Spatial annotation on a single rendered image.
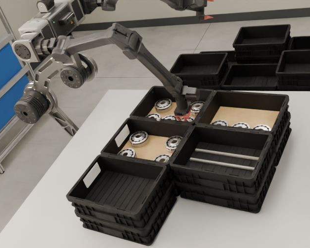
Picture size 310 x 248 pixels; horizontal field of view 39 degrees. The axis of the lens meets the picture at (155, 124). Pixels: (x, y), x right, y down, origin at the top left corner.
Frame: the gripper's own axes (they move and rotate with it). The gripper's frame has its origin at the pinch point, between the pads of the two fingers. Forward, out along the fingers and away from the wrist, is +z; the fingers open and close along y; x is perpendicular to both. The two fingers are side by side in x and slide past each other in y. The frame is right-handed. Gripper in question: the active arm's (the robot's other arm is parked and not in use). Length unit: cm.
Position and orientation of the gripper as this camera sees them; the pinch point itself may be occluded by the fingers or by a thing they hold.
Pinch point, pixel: (185, 120)
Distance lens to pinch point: 232.8
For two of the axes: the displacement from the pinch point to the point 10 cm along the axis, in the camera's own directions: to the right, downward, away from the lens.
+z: 2.0, 7.9, 5.8
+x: -9.1, -0.7, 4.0
